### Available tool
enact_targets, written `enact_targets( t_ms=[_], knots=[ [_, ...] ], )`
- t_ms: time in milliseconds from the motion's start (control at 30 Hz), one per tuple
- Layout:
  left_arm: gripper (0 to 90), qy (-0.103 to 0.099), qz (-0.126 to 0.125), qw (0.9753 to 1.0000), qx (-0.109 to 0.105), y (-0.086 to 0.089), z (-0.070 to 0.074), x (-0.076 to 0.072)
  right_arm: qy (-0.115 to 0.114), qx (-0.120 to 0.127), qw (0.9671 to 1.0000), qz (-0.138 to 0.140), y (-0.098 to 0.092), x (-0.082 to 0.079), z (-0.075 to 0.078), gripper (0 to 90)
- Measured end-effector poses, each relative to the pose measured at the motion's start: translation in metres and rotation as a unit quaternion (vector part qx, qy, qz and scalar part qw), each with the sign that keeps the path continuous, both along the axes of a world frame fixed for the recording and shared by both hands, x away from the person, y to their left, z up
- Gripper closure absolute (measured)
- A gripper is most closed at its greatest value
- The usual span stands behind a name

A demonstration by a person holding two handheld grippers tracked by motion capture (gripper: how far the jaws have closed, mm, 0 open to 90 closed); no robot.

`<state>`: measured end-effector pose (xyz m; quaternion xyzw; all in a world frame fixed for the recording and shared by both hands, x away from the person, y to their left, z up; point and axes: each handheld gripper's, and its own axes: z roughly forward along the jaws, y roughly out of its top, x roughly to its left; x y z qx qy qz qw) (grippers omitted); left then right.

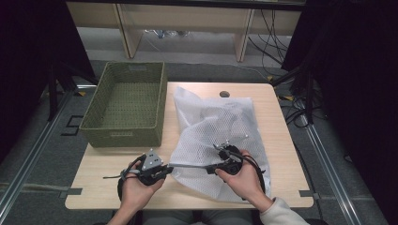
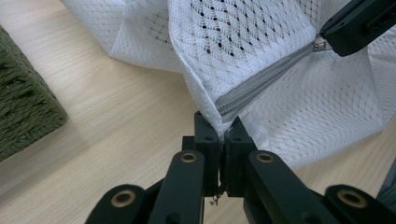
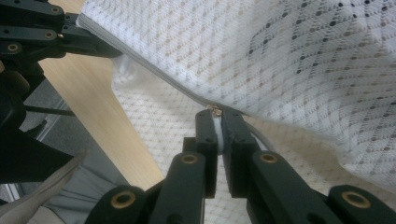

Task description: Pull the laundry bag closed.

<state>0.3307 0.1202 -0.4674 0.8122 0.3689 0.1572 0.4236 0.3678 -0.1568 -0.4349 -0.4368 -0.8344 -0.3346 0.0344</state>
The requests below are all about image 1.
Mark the person's lap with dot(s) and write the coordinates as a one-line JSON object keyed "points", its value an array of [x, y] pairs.
{"points": [[175, 218]]}

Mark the person's left hand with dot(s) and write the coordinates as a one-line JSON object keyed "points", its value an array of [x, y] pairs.
{"points": [[136, 193]]}

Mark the light wooden desk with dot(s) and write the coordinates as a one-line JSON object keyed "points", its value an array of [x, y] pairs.
{"points": [[187, 18]]}

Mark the clear plastic clutter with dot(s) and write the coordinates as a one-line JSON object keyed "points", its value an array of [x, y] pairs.
{"points": [[165, 33]]}

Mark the white mesh laundry bag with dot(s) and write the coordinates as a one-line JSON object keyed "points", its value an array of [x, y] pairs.
{"points": [[216, 125]]}

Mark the green woven basket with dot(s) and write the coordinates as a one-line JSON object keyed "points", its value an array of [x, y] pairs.
{"points": [[125, 103]]}

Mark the aluminium floor rail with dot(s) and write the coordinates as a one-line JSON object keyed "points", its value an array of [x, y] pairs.
{"points": [[31, 156], [341, 193]]}

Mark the grey floor tape strip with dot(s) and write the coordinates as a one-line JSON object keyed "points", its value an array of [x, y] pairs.
{"points": [[47, 188]]}

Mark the black curtain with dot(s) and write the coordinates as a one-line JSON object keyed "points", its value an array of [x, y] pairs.
{"points": [[25, 62], [359, 78]]}

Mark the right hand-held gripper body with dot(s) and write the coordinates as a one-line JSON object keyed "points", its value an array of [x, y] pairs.
{"points": [[233, 161]]}

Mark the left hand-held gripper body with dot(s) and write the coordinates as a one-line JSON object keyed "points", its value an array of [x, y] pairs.
{"points": [[150, 165]]}

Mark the grey table grommet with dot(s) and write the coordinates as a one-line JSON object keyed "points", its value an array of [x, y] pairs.
{"points": [[224, 94]]}

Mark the person's right hand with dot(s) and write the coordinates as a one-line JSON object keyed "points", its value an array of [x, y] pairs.
{"points": [[245, 184]]}

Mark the black metal stand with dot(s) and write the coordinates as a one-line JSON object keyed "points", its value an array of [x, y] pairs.
{"points": [[308, 93], [52, 93]]}

